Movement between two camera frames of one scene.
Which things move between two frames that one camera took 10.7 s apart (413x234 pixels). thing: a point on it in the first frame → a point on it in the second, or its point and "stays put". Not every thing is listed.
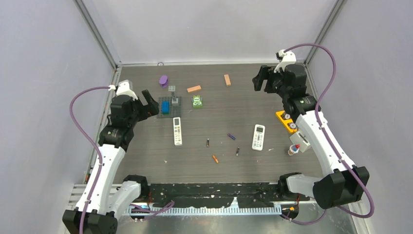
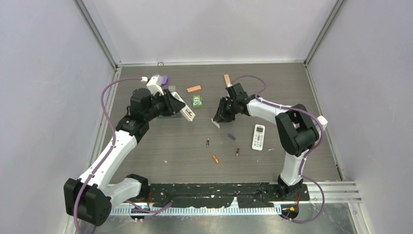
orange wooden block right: x=227 y=80 stays put
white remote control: x=177 y=130 → x=186 y=111
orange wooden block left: x=194 y=88 stays put
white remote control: x=258 y=138 stays put
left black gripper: x=148 y=110 → x=174 y=105
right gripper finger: x=258 y=80 → x=223 y=114
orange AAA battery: x=215 y=159 stays put
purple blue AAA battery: x=231 y=136 stays put
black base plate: x=248 y=195 stays put
